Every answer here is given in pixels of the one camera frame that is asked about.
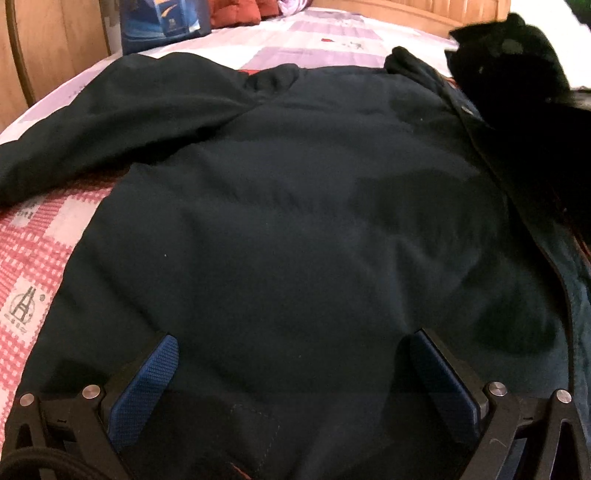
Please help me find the blue printed box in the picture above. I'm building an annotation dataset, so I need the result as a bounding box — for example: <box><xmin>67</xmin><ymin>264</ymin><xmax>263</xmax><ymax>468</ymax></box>
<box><xmin>120</xmin><ymin>0</ymin><xmax>213</xmax><ymax>56</ymax></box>

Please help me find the dark navy jacket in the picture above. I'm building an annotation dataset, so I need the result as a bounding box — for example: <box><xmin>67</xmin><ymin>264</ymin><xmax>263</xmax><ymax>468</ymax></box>
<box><xmin>0</xmin><ymin>51</ymin><xmax>591</xmax><ymax>480</ymax></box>

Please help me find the wooden headboard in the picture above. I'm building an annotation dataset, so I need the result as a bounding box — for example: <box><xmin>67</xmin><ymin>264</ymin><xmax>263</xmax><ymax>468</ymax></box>
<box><xmin>0</xmin><ymin>0</ymin><xmax>123</xmax><ymax>134</ymax></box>

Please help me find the purple floral pillow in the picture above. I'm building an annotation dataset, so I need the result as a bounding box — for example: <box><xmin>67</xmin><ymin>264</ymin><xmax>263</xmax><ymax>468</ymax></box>
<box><xmin>274</xmin><ymin>0</ymin><xmax>319</xmax><ymax>19</ymax></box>

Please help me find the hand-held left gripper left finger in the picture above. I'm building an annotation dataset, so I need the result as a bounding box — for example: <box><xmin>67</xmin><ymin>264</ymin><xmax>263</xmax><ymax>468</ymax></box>
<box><xmin>0</xmin><ymin>333</ymin><xmax>180</xmax><ymax>480</ymax></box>

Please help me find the black braided cord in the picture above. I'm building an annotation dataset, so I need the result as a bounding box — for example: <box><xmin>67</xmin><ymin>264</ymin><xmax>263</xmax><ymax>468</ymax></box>
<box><xmin>0</xmin><ymin>445</ymin><xmax>100</xmax><ymax>480</ymax></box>

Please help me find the purple pink patchwork bedsheet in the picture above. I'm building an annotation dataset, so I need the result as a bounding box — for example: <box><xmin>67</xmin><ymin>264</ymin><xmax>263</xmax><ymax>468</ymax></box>
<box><xmin>0</xmin><ymin>6</ymin><xmax>591</xmax><ymax>148</ymax></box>

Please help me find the orange quilt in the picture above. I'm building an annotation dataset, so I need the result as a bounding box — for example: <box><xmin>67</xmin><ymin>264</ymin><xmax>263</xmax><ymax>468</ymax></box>
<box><xmin>208</xmin><ymin>0</ymin><xmax>278</xmax><ymax>29</ymax></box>

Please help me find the wooden furniture panel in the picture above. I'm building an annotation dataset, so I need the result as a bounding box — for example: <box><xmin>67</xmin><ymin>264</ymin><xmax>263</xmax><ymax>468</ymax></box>
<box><xmin>314</xmin><ymin>0</ymin><xmax>511</xmax><ymax>37</ymax></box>

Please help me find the red checked blanket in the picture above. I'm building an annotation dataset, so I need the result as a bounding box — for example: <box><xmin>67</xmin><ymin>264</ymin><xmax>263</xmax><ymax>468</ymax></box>
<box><xmin>0</xmin><ymin>171</ymin><xmax>127</xmax><ymax>444</ymax></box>

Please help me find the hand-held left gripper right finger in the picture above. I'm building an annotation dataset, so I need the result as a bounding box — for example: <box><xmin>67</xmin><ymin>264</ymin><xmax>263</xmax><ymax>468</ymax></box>
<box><xmin>409</xmin><ymin>328</ymin><xmax>591</xmax><ymax>480</ymax></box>

